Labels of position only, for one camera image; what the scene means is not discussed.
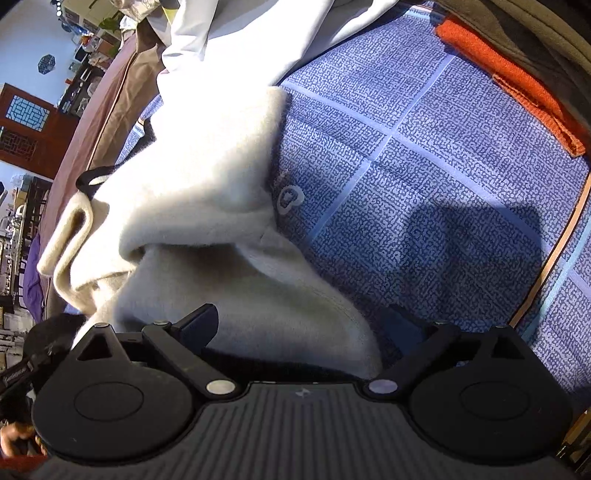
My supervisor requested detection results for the cream fuzzy cardigan black trim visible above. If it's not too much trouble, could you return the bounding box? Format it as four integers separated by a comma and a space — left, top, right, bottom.
38, 87, 382, 379

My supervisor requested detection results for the purple cloth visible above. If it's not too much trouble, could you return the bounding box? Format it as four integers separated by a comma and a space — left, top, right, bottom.
22, 234, 44, 324

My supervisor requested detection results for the metal rack shelf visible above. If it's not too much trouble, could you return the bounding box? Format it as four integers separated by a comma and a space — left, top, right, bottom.
1, 175, 51, 309

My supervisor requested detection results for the blue patterned bed sheet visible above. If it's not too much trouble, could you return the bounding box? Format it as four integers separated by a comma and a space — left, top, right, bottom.
115, 4, 591, 398

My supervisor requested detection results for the brown wooden door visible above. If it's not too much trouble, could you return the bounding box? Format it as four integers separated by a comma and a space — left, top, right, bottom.
1, 83, 79, 180

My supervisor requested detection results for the orange knit garment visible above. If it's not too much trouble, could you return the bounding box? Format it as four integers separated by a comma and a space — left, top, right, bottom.
435, 16, 590, 158

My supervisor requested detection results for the brown mauve mattress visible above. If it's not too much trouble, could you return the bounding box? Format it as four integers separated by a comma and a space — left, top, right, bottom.
38, 21, 164, 248

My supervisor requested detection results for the dark olive garment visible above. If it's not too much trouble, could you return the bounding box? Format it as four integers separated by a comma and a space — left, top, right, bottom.
439, 0, 590, 135

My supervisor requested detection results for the white shirt garment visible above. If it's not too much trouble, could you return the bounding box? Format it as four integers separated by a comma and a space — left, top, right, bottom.
157, 1, 396, 96

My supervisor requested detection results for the floral beige quilt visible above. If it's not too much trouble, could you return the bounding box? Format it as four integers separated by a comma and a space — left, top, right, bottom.
110, 0, 160, 22

